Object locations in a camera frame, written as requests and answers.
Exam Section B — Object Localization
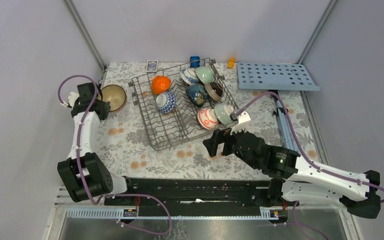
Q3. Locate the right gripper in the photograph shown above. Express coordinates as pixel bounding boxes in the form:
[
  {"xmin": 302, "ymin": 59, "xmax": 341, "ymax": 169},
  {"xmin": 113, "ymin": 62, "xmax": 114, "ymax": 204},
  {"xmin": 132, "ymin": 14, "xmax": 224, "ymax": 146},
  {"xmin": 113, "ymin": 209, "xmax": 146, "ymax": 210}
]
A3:
[{"xmin": 202, "ymin": 122, "xmax": 260, "ymax": 170}]

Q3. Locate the red and white bowl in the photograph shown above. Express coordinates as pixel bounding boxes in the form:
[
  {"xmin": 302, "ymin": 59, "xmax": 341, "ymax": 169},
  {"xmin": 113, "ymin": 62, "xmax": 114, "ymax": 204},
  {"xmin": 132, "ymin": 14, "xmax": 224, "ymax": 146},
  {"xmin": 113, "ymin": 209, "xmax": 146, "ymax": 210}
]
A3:
[{"xmin": 197, "ymin": 107, "xmax": 219, "ymax": 130}]

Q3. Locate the brown glazed bowl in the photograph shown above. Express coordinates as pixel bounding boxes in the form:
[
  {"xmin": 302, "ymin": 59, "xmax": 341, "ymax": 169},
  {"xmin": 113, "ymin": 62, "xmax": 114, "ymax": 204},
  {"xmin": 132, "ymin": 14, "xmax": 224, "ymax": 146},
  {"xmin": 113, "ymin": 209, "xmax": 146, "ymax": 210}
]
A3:
[{"xmin": 101, "ymin": 84, "xmax": 127, "ymax": 112}]

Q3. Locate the grey wire dish rack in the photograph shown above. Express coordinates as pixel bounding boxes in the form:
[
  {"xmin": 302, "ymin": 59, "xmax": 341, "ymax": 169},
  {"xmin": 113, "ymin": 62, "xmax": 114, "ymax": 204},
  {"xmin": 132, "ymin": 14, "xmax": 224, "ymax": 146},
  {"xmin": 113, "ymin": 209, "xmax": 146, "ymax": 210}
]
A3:
[{"xmin": 127, "ymin": 57, "xmax": 240, "ymax": 152}]

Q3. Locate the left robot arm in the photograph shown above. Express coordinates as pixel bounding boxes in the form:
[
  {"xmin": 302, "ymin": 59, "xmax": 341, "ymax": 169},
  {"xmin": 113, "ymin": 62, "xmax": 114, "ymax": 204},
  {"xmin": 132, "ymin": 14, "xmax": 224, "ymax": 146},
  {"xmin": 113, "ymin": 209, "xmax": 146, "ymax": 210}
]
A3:
[{"xmin": 57, "ymin": 82, "xmax": 135, "ymax": 206}]

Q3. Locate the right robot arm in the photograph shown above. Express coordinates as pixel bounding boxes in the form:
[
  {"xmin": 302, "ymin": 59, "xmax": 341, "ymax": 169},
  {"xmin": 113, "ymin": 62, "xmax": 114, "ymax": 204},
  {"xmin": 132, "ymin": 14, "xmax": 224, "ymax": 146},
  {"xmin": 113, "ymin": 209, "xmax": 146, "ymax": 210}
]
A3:
[{"xmin": 202, "ymin": 128, "xmax": 381, "ymax": 219}]

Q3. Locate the pale green bowl front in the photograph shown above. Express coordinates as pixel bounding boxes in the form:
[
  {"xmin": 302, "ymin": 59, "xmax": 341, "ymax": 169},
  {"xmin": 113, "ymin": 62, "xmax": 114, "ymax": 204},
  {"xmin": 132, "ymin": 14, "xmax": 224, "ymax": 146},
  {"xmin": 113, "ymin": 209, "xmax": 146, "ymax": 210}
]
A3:
[{"xmin": 213, "ymin": 103, "xmax": 234, "ymax": 125}]

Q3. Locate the pale green bowl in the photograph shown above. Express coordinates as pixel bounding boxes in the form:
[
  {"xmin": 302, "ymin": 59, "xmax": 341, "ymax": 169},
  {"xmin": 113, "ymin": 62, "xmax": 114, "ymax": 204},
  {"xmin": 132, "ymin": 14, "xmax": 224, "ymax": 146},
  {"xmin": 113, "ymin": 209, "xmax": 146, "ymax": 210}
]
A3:
[
  {"xmin": 195, "ymin": 66, "xmax": 215, "ymax": 85},
  {"xmin": 213, "ymin": 103, "xmax": 234, "ymax": 125}
]

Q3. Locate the dark blue glazed bowl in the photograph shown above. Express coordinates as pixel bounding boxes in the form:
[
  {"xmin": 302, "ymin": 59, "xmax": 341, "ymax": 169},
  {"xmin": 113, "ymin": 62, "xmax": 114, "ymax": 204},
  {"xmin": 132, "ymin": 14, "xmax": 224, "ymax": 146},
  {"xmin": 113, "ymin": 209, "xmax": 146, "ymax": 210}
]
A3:
[{"xmin": 185, "ymin": 84, "xmax": 209, "ymax": 107}]

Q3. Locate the floral tablecloth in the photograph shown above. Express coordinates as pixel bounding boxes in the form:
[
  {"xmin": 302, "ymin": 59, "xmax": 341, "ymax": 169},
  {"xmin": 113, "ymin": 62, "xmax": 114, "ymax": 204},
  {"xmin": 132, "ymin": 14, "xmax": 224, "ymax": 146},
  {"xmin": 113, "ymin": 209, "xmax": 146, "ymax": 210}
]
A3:
[{"xmin": 95, "ymin": 62, "xmax": 320, "ymax": 180}]

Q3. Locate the dark brown patterned bowl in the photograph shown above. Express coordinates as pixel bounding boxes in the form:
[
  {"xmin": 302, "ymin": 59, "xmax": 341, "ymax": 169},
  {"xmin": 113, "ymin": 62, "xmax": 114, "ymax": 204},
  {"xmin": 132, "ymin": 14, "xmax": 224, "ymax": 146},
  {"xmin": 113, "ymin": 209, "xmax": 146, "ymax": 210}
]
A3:
[{"xmin": 204, "ymin": 81, "xmax": 224, "ymax": 102}]

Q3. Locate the blue zigzag patterned bowl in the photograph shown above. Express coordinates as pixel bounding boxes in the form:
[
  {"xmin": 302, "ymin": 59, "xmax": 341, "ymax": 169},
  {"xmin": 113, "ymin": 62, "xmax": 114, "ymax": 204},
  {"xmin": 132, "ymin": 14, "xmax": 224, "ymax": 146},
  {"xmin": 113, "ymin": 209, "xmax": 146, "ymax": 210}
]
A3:
[{"xmin": 155, "ymin": 91, "xmax": 177, "ymax": 114}]

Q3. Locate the pale green bowl back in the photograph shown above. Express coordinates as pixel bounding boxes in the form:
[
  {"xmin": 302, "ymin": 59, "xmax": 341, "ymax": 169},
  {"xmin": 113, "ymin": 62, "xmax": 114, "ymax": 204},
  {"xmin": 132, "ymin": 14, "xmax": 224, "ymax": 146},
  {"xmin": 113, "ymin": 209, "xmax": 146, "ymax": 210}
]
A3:
[{"xmin": 195, "ymin": 66, "xmax": 215, "ymax": 85}]

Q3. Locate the playing card box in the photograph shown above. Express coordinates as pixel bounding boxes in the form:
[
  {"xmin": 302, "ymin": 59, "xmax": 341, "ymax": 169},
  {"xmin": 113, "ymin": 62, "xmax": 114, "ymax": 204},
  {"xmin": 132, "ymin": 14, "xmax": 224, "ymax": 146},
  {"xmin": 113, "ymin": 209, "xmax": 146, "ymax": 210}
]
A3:
[{"xmin": 145, "ymin": 60, "xmax": 159, "ymax": 73}]

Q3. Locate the blue floral white bowl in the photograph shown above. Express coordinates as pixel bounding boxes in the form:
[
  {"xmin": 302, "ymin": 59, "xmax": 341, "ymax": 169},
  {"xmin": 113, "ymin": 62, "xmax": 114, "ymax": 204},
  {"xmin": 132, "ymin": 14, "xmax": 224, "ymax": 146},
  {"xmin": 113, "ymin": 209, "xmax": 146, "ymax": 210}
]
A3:
[{"xmin": 179, "ymin": 68, "xmax": 199, "ymax": 86}]

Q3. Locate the orange bowl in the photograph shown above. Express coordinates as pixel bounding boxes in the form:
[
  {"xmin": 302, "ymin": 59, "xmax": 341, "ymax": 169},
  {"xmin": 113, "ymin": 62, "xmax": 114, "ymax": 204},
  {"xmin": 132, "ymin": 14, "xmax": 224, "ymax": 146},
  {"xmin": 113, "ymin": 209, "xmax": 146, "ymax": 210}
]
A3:
[{"xmin": 151, "ymin": 75, "xmax": 172, "ymax": 95}]

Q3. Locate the light blue perforated board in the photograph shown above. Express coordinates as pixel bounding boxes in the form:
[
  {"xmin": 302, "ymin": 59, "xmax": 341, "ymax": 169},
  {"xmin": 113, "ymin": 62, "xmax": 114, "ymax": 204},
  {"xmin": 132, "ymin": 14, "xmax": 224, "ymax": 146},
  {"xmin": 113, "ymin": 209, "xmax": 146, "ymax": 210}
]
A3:
[{"xmin": 236, "ymin": 61, "xmax": 320, "ymax": 92}]

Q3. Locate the blue toy car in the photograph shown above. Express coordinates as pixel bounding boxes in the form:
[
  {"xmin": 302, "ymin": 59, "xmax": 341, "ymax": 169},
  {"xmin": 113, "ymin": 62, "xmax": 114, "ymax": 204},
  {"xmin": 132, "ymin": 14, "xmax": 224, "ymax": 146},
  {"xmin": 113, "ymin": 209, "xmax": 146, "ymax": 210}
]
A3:
[{"xmin": 189, "ymin": 56, "xmax": 201, "ymax": 69}]

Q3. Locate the orange toy block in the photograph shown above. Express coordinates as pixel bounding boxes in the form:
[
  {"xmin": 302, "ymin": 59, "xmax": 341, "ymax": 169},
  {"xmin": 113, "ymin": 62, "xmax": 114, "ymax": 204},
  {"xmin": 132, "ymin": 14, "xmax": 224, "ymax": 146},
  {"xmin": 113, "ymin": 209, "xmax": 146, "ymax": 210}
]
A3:
[{"xmin": 227, "ymin": 57, "xmax": 236, "ymax": 69}]

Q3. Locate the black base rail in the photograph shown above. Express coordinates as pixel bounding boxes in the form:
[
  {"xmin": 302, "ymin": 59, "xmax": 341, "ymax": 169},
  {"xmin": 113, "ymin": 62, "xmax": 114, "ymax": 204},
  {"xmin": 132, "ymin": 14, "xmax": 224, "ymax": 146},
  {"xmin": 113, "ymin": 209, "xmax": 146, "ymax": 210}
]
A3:
[{"xmin": 104, "ymin": 178, "xmax": 294, "ymax": 213}]

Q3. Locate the white slotted cable duct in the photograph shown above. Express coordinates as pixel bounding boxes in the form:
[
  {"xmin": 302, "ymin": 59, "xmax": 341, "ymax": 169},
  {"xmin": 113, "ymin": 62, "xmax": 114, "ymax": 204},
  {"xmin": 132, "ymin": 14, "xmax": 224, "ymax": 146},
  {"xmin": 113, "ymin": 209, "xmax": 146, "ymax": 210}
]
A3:
[{"xmin": 66, "ymin": 207, "xmax": 288, "ymax": 221}]

